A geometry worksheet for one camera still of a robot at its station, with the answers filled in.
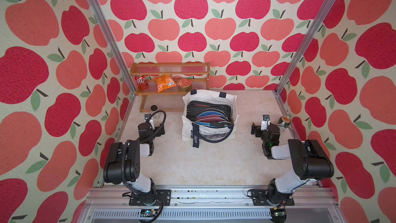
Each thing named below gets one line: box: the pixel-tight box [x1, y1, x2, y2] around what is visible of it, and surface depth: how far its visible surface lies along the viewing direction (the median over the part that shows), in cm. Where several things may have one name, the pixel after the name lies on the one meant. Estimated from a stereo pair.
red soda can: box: [135, 74, 150, 91], surface depth 97 cm
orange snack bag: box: [152, 74, 177, 93], surface depth 103 cm
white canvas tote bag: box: [181, 89, 240, 149], surface depth 86 cm
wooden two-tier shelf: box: [129, 61, 211, 114], surface depth 104 cm
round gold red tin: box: [176, 78, 193, 92], surface depth 102 cm
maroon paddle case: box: [195, 115, 225, 123], surface depth 85 cm
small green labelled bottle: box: [277, 115, 292, 129], surface depth 92 cm
